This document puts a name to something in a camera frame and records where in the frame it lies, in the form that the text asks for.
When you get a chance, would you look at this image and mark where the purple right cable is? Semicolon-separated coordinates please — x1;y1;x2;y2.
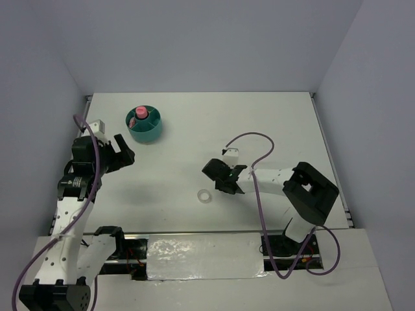
225;132;341;279

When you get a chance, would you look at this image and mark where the pink highlighter pen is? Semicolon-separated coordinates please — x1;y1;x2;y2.
129;117;136;128

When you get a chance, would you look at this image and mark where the clear tape roll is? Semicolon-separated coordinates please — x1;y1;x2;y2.
197;189;212;203

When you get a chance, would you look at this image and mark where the pink-capped crayon bottle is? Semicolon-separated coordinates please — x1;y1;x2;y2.
135;106;149;120

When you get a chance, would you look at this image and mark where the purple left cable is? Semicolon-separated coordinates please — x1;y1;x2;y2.
11;114;101;311

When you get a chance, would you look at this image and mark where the silver foil sheet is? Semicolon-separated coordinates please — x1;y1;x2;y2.
147;233;265;281

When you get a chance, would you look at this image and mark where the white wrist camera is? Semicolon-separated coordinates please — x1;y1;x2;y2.
222;147;239;168
88;119;108;144

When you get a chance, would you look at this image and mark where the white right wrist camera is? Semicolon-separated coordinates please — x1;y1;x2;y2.
222;147;239;168

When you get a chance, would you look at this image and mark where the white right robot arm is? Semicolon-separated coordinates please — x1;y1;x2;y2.
202;159;339;253

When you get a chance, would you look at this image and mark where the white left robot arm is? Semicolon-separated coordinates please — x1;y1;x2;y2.
18;134;135;310

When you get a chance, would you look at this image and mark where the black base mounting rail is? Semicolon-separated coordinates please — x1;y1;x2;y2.
84;230;325;281

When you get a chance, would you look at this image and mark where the purple cable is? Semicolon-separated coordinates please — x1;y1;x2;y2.
225;132;341;279
11;114;101;311

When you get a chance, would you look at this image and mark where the teal round compartment organizer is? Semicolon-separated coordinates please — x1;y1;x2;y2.
125;105;163;144

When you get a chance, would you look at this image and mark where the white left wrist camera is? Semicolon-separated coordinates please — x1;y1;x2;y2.
88;119;108;144

